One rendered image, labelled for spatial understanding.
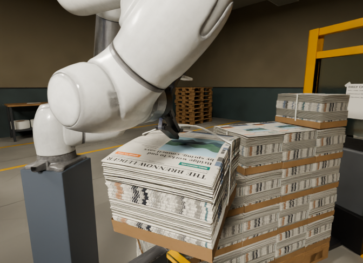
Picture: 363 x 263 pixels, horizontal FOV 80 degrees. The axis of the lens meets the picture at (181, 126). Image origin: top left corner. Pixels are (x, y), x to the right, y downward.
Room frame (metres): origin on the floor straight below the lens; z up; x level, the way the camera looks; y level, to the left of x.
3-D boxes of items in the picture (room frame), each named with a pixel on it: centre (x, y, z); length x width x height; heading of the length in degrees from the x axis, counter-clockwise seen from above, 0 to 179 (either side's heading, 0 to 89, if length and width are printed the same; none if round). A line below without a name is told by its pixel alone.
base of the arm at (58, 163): (0.92, 0.57, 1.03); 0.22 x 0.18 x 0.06; 170
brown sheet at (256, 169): (1.41, -0.42, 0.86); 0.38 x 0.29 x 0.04; 22
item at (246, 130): (1.40, -0.43, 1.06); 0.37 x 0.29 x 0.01; 22
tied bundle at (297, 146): (1.51, -0.69, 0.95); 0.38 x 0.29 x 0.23; 22
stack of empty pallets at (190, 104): (8.16, -0.47, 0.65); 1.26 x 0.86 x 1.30; 138
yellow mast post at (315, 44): (2.10, -1.23, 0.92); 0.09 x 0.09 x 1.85; 23
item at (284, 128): (1.51, -0.69, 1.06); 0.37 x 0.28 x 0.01; 22
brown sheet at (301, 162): (1.51, -0.69, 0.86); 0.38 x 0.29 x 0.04; 22
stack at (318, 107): (1.63, -0.96, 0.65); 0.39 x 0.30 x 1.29; 23
